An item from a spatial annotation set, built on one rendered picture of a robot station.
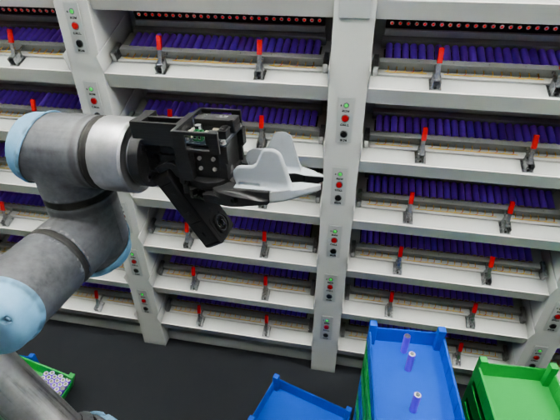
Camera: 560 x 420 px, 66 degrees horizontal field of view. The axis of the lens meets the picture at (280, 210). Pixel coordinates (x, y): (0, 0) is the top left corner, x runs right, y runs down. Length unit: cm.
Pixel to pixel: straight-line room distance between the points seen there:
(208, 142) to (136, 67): 85
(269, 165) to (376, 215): 88
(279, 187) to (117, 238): 27
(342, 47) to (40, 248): 79
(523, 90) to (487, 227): 39
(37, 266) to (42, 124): 16
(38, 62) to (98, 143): 94
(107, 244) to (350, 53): 72
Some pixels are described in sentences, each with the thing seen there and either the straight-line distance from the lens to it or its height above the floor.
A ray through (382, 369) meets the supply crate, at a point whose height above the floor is 48.
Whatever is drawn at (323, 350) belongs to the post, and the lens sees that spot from 170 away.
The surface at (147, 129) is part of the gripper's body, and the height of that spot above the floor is 127.
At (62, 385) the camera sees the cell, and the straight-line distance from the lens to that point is 185.
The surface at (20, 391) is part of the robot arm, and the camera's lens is 118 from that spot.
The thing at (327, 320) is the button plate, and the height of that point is 29.
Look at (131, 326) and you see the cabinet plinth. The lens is 198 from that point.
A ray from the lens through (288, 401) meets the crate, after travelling 171.
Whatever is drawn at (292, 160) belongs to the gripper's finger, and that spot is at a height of 124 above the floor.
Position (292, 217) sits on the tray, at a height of 71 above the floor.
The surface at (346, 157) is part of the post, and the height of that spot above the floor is 93.
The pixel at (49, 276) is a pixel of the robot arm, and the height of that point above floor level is 113.
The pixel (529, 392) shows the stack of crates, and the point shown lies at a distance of 143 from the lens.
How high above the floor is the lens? 146
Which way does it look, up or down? 34 degrees down
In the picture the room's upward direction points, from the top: straight up
